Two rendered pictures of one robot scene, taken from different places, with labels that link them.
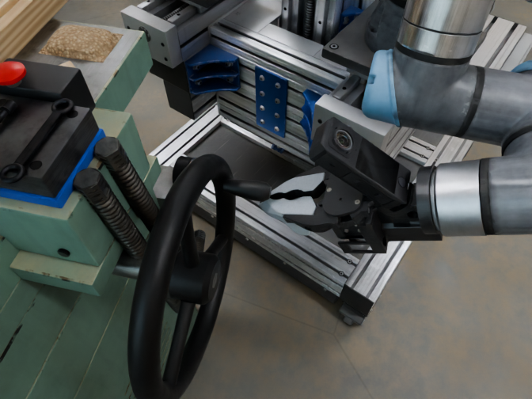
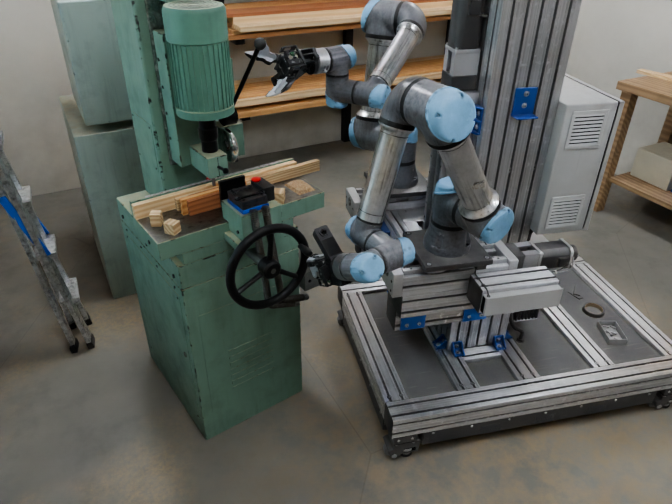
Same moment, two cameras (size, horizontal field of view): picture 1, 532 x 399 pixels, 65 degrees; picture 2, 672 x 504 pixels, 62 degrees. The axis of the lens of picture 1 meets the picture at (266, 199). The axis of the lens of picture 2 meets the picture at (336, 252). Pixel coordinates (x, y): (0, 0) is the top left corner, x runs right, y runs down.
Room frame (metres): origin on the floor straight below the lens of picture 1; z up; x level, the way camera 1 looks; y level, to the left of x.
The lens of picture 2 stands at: (-0.73, -0.98, 1.77)
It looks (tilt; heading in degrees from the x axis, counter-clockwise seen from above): 32 degrees down; 40
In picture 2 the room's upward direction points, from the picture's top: 1 degrees clockwise
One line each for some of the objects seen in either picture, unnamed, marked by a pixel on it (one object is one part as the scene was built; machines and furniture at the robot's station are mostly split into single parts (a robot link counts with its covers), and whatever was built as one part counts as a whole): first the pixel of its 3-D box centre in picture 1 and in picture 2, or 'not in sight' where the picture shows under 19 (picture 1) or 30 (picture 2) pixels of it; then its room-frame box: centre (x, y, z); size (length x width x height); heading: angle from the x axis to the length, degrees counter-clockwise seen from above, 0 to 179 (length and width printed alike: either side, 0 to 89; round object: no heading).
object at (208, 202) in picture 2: not in sight; (217, 199); (0.26, 0.37, 0.93); 0.20 x 0.02 x 0.05; 167
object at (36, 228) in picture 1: (58, 178); (252, 215); (0.28, 0.22, 0.91); 0.15 x 0.14 x 0.09; 167
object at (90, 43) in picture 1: (79, 38); (299, 185); (0.54, 0.27, 0.91); 0.10 x 0.07 x 0.02; 77
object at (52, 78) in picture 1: (31, 125); (252, 194); (0.28, 0.22, 0.99); 0.13 x 0.11 x 0.06; 167
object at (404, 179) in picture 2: not in sight; (399, 168); (0.97, 0.14, 0.87); 0.15 x 0.15 x 0.10
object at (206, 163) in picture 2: not in sight; (209, 161); (0.30, 0.44, 1.03); 0.14 x 0.07 x 0.09; 77
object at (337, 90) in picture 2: not in sight; (341, 90); (0.68, 0.20, 1.23); 0.11 x 0.08 x 0.11; 102
